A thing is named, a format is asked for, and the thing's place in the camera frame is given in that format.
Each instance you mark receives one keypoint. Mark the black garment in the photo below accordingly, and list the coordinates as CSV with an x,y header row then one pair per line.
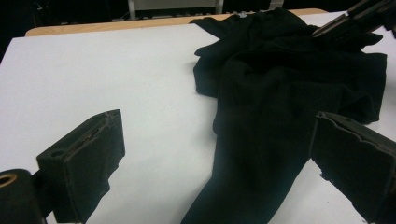
x,y
274,109

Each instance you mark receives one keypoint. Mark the white metal stand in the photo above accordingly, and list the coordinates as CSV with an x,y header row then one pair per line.
x,y
174,4

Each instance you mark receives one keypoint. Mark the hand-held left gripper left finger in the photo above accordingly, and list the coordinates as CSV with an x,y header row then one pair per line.
x,y
84,174

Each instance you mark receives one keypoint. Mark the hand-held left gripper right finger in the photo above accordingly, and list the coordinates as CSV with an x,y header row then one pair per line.
x,y
351,158

